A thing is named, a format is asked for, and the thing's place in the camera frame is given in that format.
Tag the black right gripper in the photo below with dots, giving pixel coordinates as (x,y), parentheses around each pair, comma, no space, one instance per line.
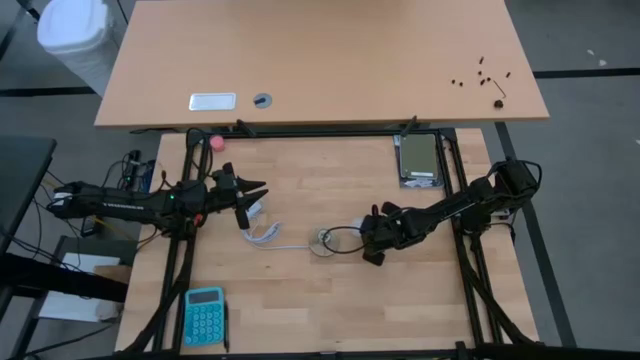
(395,230)

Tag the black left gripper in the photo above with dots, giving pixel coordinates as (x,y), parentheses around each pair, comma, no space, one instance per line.
(225,192)

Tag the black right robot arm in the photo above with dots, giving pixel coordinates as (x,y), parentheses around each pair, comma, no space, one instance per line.
(450,206)

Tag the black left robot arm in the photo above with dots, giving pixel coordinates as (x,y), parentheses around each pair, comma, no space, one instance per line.
(125,206)

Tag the pink round ball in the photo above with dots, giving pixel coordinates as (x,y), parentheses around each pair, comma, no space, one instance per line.
(217,143)

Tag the black clamp lever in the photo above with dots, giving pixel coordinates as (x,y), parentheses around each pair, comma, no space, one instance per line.
(408,126)
(245,127)

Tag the hard drive in antistatic bag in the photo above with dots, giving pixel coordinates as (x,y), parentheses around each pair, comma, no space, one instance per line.
(419,155)

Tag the silver metal plate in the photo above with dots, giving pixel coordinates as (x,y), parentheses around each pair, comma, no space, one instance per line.
(212,101)

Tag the black power adapter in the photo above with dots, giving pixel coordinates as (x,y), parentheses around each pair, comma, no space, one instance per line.
(134,157)

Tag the black pen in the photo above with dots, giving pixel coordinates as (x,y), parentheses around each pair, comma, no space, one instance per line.
(226,325)

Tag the teal calculator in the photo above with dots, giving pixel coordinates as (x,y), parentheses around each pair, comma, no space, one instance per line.
(204,320)

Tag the light wooden desk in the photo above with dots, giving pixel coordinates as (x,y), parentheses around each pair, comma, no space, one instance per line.
(325,60)

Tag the small black device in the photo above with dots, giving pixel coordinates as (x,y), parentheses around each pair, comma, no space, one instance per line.
(88,227)

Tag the black round knob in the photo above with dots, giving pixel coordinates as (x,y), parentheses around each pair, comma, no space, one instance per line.
(498,104)

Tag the black hex key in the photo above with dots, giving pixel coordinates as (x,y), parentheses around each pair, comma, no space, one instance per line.
(499,87)

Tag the black metal beam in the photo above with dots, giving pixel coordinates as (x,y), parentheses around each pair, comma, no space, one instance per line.
(60,277)

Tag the white paper sheet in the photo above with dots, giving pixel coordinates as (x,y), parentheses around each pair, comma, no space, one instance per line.
(70,307)

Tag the black side desk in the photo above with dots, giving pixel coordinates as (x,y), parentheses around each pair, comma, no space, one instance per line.
(22,175)

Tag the white trash bin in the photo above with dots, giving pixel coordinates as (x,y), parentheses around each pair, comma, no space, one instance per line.
(75,30)

